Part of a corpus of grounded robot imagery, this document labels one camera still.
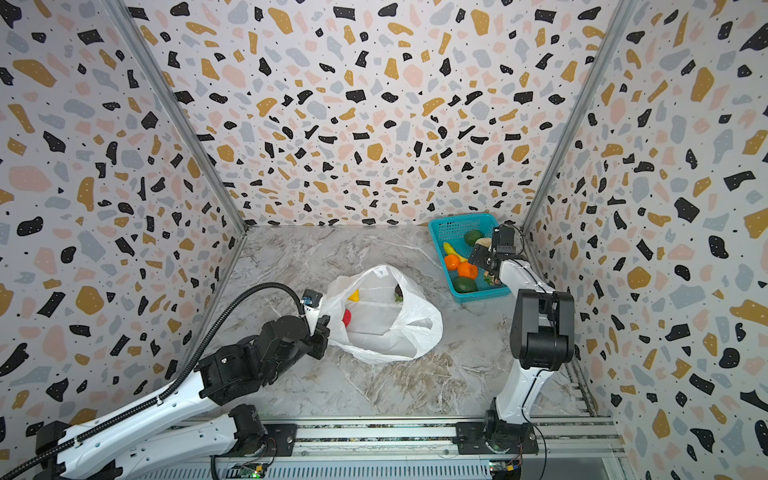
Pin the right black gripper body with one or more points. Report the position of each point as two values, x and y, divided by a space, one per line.
490 260

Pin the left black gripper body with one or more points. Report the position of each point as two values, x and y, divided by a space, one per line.
316 345

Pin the orange fruit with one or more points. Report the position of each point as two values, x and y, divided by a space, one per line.
467 270

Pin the teal plastic basket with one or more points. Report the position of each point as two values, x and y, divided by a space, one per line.
468 252

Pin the small orange tangerine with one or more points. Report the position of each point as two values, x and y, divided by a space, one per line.
452 262

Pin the green mango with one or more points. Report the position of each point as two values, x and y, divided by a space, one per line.
464 285

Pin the white plastic bag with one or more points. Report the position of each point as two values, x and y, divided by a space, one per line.
392 322

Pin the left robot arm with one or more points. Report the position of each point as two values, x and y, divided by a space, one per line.
204 415

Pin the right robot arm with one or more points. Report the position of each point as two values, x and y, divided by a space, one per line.
541 338

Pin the green round fruit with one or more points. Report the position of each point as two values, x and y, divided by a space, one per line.
472 236

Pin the red fruit piece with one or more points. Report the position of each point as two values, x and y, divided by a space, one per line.
346 318

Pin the yellow banana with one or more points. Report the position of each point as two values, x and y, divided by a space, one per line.
450 250

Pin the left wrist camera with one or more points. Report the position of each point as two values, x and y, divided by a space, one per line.
312 299

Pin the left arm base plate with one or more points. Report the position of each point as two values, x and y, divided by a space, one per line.
273 440

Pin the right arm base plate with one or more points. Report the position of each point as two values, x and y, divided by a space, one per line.
495 438

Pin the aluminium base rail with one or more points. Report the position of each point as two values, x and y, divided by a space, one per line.
419 448

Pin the right aluminium corner post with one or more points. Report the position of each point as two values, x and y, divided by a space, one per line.
615 28

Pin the aluminium corner post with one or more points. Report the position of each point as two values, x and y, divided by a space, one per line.
120 16
615 28

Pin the left aluminium corner post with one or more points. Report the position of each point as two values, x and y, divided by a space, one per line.
120 16

